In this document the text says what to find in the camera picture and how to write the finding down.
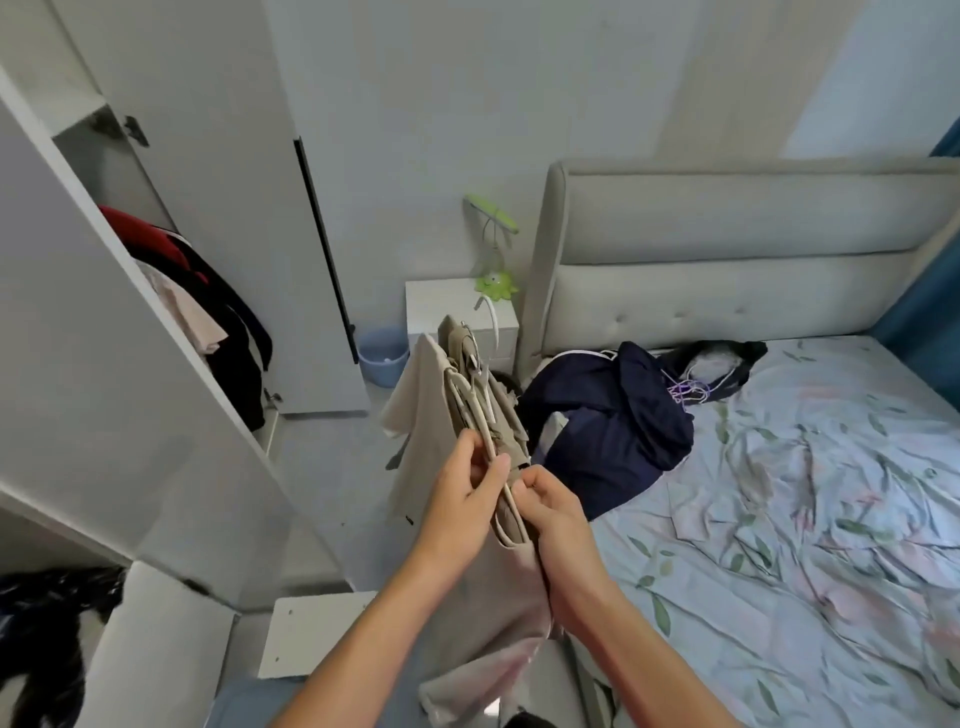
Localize blue curtain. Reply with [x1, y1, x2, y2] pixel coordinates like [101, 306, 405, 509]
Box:
[873, 123, 960, 414]

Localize white board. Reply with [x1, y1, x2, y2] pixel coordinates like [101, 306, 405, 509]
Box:
[257, 591, 380, 680]

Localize blue waste bin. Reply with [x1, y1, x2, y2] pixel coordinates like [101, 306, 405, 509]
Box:
[356, 326, 411, 389]

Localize black crumpled clothing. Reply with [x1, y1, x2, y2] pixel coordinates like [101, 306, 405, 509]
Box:
[0, 566, 129, 728]

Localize white cabinet panel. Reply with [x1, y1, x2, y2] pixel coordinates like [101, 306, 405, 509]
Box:
[75, 561, 240, 728]

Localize black and white garment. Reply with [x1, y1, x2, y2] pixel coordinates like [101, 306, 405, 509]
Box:
[660, 339, 770, 406]

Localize black door handle strip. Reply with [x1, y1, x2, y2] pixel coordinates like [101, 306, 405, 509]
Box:
[294, 137, 360, 365]

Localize person's left forearm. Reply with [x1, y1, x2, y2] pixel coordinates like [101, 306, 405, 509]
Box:
[270, 551, 470, 728]

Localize green desk lamp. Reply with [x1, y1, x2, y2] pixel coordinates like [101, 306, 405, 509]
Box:
[463, 193, 521, 303]

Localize person's right forearm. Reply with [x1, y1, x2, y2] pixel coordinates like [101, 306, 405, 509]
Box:
[551, 577, 725, 728]

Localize white wardrobe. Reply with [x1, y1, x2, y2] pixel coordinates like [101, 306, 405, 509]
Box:
[0, 0, 282, 459]

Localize white wardrobe door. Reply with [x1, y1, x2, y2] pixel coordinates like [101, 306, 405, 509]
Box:
[52, 0, 371, 417]
[0, 66, 301, 612]

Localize pink hanging garment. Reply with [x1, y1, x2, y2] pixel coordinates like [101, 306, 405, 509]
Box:
[135, 258, 230, 357]

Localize white nightstand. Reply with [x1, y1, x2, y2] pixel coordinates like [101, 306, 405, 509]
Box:
[405, 279, 521, 376]

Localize beige garment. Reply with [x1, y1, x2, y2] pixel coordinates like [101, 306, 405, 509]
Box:
[378, 315, 564, 728]

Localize metal door hinge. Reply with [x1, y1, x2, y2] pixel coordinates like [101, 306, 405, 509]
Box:
[93, 112, 151, 149]

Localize grey upholstered headboard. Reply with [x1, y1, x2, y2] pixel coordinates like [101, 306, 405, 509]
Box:
[516, 156, 960, 380]

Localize person's left hand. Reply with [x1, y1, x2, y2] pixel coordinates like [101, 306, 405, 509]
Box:
[414, 429, 513, 575]

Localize black hanging garment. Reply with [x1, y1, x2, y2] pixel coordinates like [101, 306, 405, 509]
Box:
[131, 236, 275, 432]

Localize navy blue jacket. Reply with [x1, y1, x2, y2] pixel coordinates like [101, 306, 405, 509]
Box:
[516, 341, 697, 522]

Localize white clothes hanger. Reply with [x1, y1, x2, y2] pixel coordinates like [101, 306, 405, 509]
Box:
[442, 294, 541, 549]

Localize red hanging garment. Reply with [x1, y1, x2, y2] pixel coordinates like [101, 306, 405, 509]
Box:
[97, 206, 211, 286]

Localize floral bed sheet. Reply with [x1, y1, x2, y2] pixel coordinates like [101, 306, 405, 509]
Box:
[585, 333, 960, 728]

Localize person's right hand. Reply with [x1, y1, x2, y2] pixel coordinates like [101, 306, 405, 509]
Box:
[512, 465, 612, 627]

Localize person's grey blue trousers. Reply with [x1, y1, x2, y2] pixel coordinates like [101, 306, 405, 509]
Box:
[206, 675, 421, 728]

